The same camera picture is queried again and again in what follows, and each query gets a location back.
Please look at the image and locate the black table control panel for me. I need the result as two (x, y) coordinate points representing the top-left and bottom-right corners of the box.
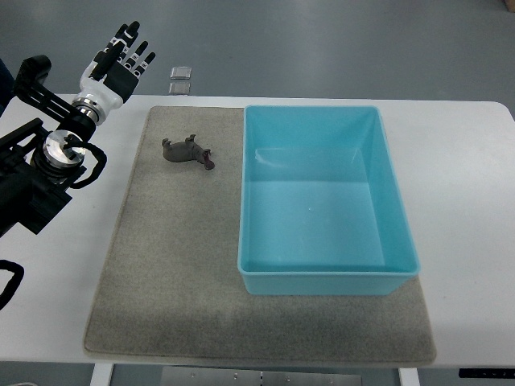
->
(459, 368), (515, 380)

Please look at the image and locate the brown toy hippo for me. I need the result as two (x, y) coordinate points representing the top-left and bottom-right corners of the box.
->
(162, 134), (215, 170)

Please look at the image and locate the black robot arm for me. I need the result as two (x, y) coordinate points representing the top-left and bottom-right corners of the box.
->
(1, 55), (107, 234)

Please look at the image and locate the black cable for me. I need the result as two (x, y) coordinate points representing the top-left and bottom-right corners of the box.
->
(0, 259), (25, 311)

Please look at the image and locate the grey felt mat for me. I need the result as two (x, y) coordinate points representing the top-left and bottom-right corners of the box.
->
(84, 106), (436, 367)

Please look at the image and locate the white left table leg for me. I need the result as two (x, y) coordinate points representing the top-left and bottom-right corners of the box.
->
(89, 363), (114, 386)

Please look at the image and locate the white table leg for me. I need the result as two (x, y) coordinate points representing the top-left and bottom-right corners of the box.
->
(398, 368), (421, 386)
(89, 363), (114, 386)

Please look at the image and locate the white right table leg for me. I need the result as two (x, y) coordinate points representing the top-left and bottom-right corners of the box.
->
(398, 368), (421, 386)

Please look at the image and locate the blue plastic box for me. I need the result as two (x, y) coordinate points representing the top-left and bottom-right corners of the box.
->
(237, 105), (420, 296)

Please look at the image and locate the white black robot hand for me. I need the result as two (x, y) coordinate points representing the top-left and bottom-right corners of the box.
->
(72, 21), (155, 125)

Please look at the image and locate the metal table base plate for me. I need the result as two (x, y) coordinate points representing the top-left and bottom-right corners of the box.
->
(159, 367), (363, 386)

